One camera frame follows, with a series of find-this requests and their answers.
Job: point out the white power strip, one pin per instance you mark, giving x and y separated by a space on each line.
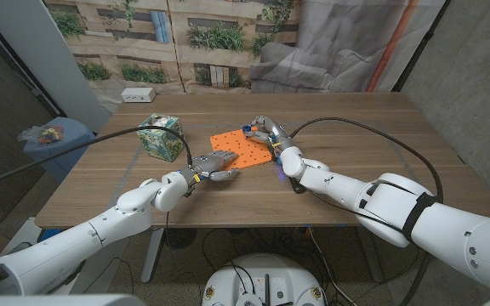
138 94

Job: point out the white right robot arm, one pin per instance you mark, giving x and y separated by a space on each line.
440 225

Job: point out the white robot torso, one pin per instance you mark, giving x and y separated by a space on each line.
266 272

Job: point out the black TV remote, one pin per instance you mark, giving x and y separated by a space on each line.
298 188

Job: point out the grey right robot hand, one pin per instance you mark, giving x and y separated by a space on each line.
272 132

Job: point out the floral tissue box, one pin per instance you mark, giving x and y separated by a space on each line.
160 136

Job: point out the black backdrop stand pole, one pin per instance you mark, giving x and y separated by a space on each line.
419 47

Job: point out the blue round stool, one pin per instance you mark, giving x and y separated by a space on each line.
62 153

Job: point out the plastic bag colourful toys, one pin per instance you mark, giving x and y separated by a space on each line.
45 134

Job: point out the white wall panel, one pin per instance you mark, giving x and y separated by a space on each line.
36 42

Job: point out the printed fabric backdrop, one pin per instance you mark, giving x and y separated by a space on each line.
228 42

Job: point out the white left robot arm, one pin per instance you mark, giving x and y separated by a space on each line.
100 225

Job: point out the grey table leg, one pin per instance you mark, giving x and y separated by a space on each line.
372 263
151 255

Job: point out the blue peg toy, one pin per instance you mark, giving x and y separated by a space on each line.
246 128

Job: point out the orange peg board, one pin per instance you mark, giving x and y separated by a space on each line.
236 146

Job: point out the round black floor fan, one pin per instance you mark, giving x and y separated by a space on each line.
179 238

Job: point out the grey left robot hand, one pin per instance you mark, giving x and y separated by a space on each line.
211 163

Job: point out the white robot head rim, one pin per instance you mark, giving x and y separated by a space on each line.
58 301

